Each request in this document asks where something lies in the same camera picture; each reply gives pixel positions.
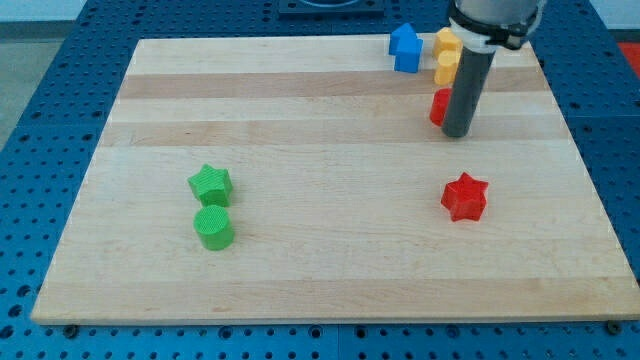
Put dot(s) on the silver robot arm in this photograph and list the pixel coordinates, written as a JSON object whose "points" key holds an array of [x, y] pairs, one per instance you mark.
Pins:
{"points": [[485, 25]]}

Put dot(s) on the wooden board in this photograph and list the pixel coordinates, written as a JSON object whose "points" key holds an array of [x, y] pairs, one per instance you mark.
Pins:
{"points": [[337, 178]]}

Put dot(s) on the green star block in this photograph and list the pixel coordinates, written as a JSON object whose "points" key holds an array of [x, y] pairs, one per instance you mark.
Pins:
{"points": [[211, 186]]}

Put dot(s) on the green cylinder block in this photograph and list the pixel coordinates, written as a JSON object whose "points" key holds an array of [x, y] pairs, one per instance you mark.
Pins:
{"points": [[213, 227]]}

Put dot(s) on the red cylinder block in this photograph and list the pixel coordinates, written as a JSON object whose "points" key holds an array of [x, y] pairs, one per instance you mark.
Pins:
{"points": [[439, 106]]}

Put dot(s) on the red star block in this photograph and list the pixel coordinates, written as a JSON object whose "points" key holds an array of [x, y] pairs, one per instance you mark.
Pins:
{"points": [[465, 198]]}

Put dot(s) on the blue cube block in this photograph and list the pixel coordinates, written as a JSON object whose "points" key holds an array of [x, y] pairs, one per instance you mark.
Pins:
{"points": [[408, 55]]}

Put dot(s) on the blue pentagon block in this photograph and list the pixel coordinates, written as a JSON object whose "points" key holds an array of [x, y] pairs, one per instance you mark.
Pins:
{"points": [[404, 31]]}

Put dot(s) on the yellow cylinder block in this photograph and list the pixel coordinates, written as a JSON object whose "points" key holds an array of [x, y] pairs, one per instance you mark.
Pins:
{"points": [[446, 69]]}

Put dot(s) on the yellow hexagon block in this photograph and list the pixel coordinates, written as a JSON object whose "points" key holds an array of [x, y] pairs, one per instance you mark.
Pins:
{"points": [[446, 40]]}

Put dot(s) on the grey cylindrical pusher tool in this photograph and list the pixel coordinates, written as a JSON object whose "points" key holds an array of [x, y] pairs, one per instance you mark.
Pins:
{"points": [[468, 84]]}

